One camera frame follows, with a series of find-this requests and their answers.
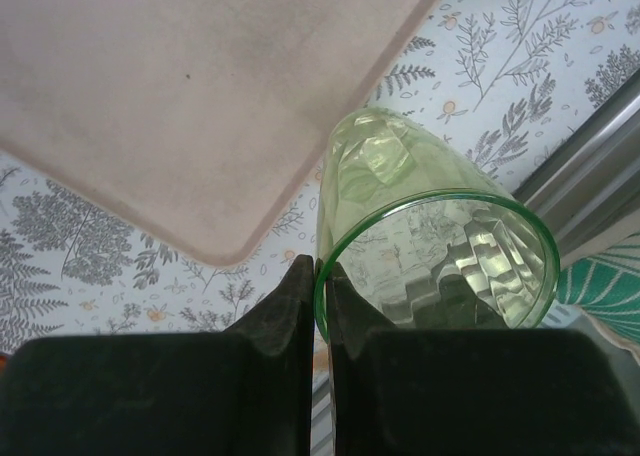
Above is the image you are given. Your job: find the beige pink plastic tray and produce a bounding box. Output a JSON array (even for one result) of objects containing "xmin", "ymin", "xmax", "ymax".
[{"xmin": 0, "ymin": 0, "xmax": 457, "ymax": 269}]

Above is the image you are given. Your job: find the aluminium frame rail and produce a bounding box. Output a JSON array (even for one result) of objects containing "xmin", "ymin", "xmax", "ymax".
[{"xmin": 512, "ymin": 83, "xmax": 640, "ymax": 272}]

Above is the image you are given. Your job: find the green transparent drinking glass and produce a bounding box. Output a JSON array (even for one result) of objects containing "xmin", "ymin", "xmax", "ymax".
[{"xmin": 313, "ymin": 106, "xmax": 560, "ymax": 345}]

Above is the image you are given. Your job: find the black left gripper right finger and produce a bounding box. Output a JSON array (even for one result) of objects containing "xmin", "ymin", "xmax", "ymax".
[{"xmin": 323, "ymin": 274, "xmax": 640, "ymax": 456}]

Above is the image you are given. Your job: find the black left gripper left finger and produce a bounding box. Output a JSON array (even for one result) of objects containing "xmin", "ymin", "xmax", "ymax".
[{"xmin": 0, "ymin": 254, "xmax": 315, "ymax": 456}]

